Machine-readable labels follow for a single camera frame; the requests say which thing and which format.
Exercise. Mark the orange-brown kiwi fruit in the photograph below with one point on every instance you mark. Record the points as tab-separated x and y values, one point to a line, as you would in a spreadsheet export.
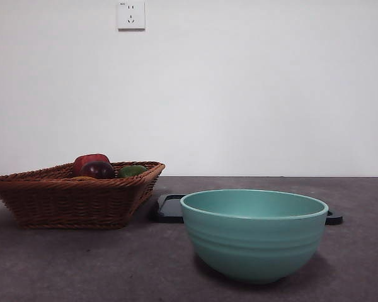
82	178

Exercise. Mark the teal ribbed bowl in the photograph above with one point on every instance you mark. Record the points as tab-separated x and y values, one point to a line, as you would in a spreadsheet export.
255	245

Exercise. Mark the green avocado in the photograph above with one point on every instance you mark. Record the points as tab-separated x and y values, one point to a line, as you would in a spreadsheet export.
130	171

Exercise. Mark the dark rectangular tray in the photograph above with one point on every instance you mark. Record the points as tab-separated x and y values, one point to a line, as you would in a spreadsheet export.
167	209

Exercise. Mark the dark purple plum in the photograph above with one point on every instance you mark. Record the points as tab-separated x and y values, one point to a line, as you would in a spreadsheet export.
97	170

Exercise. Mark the red apple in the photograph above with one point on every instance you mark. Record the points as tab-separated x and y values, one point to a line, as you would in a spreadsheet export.
88	158

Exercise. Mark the brown wicker basket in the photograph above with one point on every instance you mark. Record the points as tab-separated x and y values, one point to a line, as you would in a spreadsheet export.
66	204

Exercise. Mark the white wall socket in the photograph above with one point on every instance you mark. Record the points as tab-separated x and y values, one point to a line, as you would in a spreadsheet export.
131	15

